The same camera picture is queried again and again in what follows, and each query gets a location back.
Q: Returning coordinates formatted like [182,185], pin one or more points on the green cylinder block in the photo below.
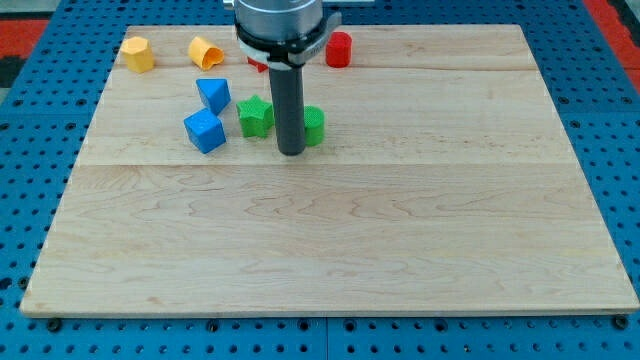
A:
[314,122]

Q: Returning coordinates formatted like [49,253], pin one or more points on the yellow hexagon block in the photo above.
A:
[138,54]

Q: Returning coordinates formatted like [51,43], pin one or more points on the red block behind rod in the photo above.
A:
[260,67]

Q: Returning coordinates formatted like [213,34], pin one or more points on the blue cube block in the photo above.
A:
[205,130]

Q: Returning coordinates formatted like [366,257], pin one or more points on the red cylinder block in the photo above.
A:
[338,50]

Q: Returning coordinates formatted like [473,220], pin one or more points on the blue triangular block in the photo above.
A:
[214,93]

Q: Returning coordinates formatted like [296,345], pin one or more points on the yellow tipped-over block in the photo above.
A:
[204,53]

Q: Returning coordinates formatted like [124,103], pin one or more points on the light wooden board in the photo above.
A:
[446,185]

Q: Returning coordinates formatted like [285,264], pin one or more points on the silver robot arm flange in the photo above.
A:
[282,34]

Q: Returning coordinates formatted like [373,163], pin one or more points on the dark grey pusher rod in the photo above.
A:
[288,106]

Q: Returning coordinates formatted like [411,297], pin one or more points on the green star block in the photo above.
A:
[255,116]

